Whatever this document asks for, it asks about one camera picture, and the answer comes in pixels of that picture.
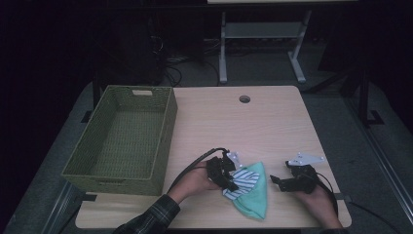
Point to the aluminium floor rail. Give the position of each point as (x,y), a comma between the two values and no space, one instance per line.
(389,175)
(61,204)

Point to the black metal stand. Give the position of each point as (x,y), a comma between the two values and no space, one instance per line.
(364,97)

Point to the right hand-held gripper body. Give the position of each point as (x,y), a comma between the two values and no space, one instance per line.
(303,182)

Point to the white metal stand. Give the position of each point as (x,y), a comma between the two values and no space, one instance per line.
(259,30)

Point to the mint green garment striped trim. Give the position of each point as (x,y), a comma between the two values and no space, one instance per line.
(253,201)

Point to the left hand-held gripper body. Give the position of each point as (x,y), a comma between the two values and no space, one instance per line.
(216,172)

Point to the grey tape piece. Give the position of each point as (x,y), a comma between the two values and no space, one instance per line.
(344,197)

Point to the person's left hand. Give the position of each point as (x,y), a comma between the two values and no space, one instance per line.
(195,183)

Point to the black tape piece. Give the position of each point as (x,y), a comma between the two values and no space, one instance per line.
(89,197)
(87,117)

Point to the person's right hand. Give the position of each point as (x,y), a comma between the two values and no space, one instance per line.
(316,204)

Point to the green woven basket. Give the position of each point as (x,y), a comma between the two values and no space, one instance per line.
(130,130)

